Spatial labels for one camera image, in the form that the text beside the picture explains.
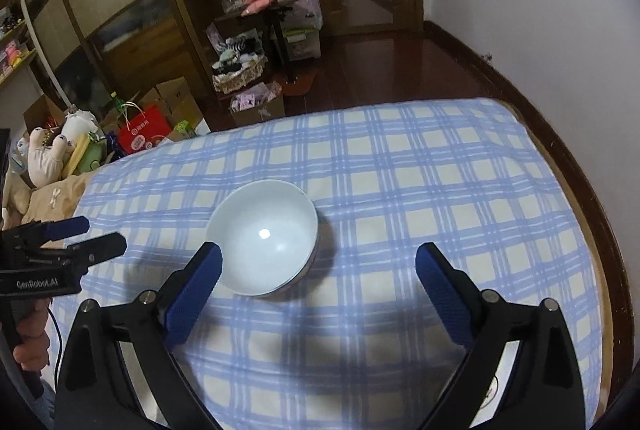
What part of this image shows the dark gripper cable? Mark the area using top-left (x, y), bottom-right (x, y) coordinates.
top-left (47, 300), bottom-right (66, 376)

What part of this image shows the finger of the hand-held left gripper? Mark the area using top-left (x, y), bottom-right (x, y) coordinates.
top-left (1, 215), bottom-right (92, 252)
top-left (29, 231), bottom-right (128, 277)

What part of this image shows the wicker basket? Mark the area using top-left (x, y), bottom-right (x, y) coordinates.
top-left (212, 55), bottom-right (268, 93)

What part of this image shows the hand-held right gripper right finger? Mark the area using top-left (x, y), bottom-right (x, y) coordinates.
top-left (416, 241), bottom-right (587, 430)

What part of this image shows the pale pink plush toy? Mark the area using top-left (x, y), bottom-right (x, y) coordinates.
top-left (27, 127), bottom-right (76, 188)

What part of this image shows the white storage box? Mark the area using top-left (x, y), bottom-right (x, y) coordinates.
top-left (280, 27), bottom-right (322, 61)

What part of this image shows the red striped bowl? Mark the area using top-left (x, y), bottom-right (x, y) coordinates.
top-left (206, 180), bottom-right (321, 298)

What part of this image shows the black stand table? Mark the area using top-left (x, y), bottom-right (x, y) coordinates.
top-left (217, 0), bottom-right (321, 97)

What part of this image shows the red paper bag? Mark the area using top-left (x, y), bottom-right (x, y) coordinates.
top-left (116, 102), bottom-right (173, 156)

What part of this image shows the blue fleece garment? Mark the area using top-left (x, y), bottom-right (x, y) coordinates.
top-left (30, 380), bottom-right (58, 430)

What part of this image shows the white ruffled plush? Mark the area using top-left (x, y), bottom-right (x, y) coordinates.
top-left (62, 110), bottom-right (98, 141)

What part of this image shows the blue plaid blanket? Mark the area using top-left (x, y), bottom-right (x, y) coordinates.
top-left (47, 97), bottom-right (608, 430)

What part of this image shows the person's left hand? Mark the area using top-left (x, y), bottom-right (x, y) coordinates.
top-left (12, 297), bottom-right (53, 373)

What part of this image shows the box of pink items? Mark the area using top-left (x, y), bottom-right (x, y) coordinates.
top-left (230, 80), bottom-right (286, 127)

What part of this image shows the white pole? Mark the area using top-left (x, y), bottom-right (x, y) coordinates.
top-left (17, 0), bottom-right (73, 116)

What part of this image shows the cardboard box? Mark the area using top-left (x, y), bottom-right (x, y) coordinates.
top-left (142, 77), bottom-right (203, 136)
top-left (24, 95), bottom-right (68, 131)

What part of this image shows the shelf with colourful items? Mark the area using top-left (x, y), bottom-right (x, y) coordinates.
top-left (0, 0), bottom-right (38, 86)

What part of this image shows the wooden cabinet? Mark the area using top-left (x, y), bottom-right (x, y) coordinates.
top-left (0, 0), bottom-right (281, 121)

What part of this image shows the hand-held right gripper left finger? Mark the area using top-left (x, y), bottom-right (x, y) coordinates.
top-left (54, 241), bottom-right (224, 430)

